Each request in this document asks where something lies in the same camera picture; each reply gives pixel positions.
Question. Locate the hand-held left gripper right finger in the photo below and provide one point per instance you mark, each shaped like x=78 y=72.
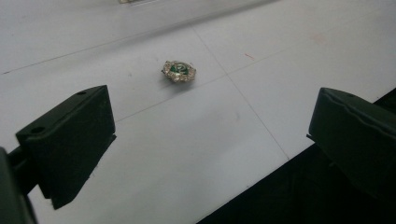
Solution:
x=355 y=137

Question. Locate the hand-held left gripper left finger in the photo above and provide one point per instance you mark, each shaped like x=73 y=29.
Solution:
x=71 y=137

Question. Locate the small foil wrapper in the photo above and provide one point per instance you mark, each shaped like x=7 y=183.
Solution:
x=179 y=72

